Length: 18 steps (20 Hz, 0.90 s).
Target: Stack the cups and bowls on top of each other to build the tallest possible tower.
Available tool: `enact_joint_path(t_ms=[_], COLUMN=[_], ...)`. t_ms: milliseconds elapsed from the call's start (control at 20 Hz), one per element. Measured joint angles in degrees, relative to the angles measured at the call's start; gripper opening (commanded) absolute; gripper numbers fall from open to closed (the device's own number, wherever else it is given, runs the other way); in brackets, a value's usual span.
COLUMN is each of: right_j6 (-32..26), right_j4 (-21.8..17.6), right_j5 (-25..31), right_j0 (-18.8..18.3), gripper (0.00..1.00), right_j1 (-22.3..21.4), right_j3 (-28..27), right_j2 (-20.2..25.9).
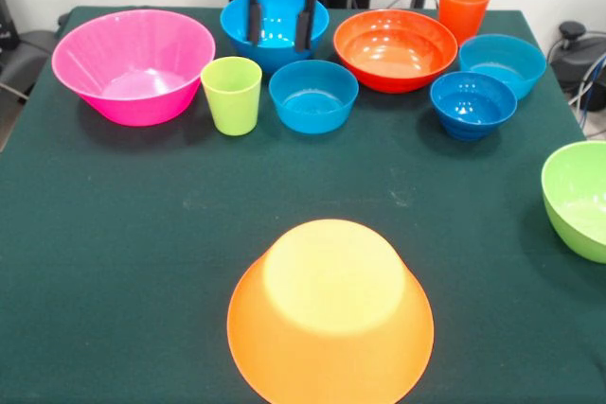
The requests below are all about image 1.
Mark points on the large pink bowl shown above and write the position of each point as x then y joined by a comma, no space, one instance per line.
132,58

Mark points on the small dark blue bowl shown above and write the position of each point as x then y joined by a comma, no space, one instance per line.
473,106

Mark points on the shallow red-orange bowl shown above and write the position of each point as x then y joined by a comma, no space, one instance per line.
393,54

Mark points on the dark green tablecloth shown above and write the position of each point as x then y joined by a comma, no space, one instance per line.
118,233

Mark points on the small light blue bowl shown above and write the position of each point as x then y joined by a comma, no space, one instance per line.
521,63
312,110

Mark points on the light green bowl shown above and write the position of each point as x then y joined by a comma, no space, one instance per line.
577,196

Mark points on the dark grey chair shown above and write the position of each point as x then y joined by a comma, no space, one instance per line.
28,58

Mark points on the medium blue bowl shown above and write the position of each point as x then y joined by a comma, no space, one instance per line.
279,25

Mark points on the light green cup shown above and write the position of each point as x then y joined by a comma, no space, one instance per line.
232,101

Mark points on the large light orange bowl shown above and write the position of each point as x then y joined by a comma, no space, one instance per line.
331,328

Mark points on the red-orange cup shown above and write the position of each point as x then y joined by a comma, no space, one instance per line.
464,11

